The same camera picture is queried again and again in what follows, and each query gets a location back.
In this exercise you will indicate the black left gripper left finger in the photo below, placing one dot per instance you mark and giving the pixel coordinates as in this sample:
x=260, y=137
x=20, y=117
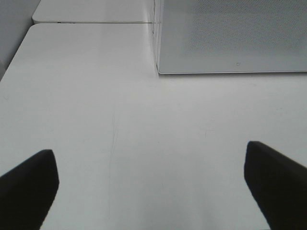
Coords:
x=27, y=192

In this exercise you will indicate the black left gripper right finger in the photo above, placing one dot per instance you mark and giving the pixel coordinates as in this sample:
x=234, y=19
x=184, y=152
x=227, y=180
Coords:
x=279, y=186

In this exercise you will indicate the white microwave door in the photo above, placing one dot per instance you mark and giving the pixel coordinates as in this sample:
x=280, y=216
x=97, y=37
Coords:
x=233, y=36

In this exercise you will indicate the white microwave oven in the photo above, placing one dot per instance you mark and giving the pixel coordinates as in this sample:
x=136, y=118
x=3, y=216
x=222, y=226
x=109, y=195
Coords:
x=156, y=28

